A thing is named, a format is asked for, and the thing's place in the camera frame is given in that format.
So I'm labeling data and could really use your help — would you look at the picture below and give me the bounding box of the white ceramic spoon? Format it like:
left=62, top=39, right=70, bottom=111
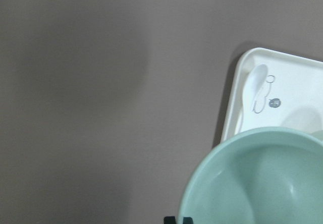
left=235, top=64, right=268, bottom=133

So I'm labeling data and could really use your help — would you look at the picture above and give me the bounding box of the green bowl on tray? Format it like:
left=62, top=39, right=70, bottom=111
left=311, top=130, right=323, bottom=141

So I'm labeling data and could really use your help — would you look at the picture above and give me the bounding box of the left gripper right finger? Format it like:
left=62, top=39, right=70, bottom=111
left=182, top=217, right=193, bottom=224

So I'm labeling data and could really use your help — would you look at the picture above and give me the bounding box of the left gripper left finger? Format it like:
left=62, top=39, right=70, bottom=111
left=164, top=216, right=177, bottom=224

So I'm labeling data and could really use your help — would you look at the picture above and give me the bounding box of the cream rabbit tray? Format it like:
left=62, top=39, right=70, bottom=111
left=221, top=47, right=322, bottom=141

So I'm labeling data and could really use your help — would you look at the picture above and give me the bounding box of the green bowl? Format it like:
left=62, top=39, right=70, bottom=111
left=177, top=127, right=322, bottom=223
left=311, top=130, right=323, bottom=141

